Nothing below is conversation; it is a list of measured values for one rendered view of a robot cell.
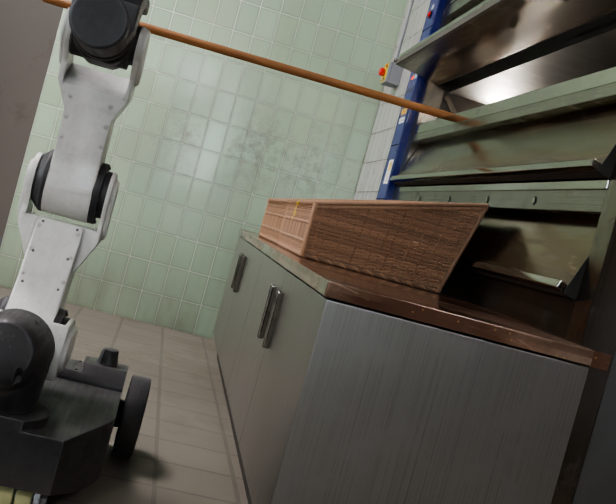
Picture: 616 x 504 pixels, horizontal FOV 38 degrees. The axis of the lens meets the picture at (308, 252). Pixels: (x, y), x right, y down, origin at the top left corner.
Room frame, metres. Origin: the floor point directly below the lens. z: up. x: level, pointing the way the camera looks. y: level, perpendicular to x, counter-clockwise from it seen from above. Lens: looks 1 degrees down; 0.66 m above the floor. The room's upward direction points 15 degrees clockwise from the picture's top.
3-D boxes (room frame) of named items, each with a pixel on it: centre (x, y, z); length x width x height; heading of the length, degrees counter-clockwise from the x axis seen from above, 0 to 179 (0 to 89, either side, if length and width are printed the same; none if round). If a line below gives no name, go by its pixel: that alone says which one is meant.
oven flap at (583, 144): (2.73, -0.43, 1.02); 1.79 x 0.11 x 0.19; 9
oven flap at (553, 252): (2.73, -0.43, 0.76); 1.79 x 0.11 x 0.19; 9
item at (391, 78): (4.21, -0.16, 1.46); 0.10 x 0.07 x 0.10; 9
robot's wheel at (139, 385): (2.17, 0.31, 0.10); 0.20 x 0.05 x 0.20; 9
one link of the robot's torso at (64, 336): (1.86, 0.53, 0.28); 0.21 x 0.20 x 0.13; 9
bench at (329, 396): (2.80, -0.13, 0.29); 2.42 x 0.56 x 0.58; 9
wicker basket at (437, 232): (2.67, -0.17, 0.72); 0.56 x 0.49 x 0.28; 9
